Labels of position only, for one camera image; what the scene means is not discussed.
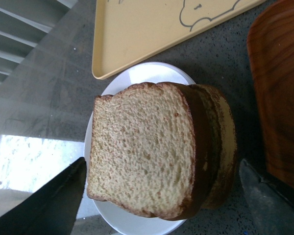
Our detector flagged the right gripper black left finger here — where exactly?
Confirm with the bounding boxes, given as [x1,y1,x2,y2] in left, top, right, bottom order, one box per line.
[0,157,86,235]

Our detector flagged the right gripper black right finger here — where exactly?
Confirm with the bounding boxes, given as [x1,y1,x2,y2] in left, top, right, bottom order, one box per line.
[239,159,294,235]

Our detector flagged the white round plate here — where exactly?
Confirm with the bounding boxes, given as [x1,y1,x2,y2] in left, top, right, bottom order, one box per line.
[93,62,195,235]

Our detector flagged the bread slice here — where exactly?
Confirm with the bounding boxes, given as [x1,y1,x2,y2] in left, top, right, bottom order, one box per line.
[189,84,238,210]
[87,82,210,220]

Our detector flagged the grey pleated curtain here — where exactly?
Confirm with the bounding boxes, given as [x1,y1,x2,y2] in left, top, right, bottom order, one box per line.
[0,0,77,85]

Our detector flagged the brown wooden tray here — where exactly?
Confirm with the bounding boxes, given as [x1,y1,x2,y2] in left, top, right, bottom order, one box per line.
[247,0,294,188]

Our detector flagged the yellow bear serving tray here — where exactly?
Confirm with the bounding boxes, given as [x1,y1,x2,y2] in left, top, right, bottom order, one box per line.
[92,0,262,79]

